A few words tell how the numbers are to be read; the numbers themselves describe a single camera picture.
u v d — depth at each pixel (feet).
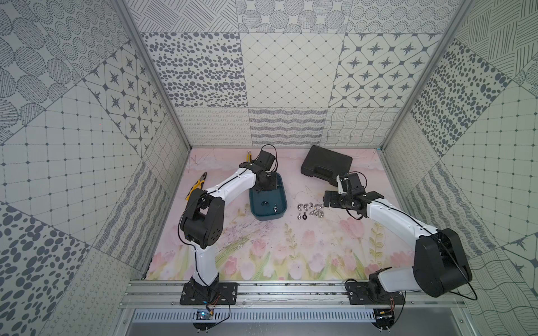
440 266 1.39
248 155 3.85
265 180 2.63
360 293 2.44
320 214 3.11
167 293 2.48
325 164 3.53
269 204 3.15
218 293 2.38
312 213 3.13
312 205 3.21
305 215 3.07
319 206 3.13
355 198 2.17
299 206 3.15
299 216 3.05
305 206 3.16
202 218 1.68
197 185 3.41
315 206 3.19
